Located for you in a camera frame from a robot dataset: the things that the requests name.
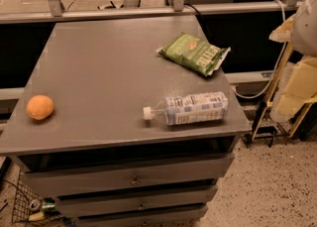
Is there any blue label plastic bottle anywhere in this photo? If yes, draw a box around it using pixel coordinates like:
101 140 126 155
143 92 229 126

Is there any grey drawer cabinet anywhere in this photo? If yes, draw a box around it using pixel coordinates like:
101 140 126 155
0 15 253 227

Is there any green chip bag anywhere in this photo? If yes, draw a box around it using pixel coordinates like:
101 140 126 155
157 33 231 76

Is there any middle grey drawer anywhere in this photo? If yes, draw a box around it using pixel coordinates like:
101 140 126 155
55 184 217 217

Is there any grey drawer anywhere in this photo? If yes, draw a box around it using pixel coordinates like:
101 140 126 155
23 154 234 197
55 184 217 217
76 204 207 227

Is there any orange round fruit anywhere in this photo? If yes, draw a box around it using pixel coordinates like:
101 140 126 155
26 95 54 120

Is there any bottom grey drawer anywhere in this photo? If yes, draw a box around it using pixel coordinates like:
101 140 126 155
76 204 207 227

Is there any top grey drawer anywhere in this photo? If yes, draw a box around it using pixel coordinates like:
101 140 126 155
23 154 234 197

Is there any green soda can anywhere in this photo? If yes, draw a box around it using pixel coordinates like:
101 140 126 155
29 199 55 212

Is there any white cable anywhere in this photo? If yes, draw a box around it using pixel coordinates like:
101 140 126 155
233 0 289 100

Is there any black wire basket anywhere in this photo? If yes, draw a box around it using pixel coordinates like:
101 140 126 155
11 172 62 227

